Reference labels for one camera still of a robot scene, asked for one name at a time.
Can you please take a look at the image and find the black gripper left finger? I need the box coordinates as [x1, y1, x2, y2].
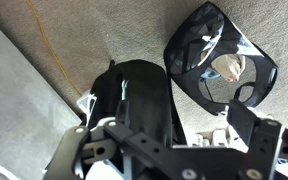
[43, 120, 134, 180]

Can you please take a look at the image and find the black clothing garment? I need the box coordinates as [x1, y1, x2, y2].
[88, 59, 187, 148]

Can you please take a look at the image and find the black mesh laundry bag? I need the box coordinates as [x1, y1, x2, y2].
[163, 0, 280, 117]

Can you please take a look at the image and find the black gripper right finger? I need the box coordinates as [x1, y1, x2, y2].
[226, 99, 284, 180]

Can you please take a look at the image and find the yellow floor cable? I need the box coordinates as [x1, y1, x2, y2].
[23, 0, 84, 97]

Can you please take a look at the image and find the beige clothing in bag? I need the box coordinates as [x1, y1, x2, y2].
[210, 53, 247, 83]

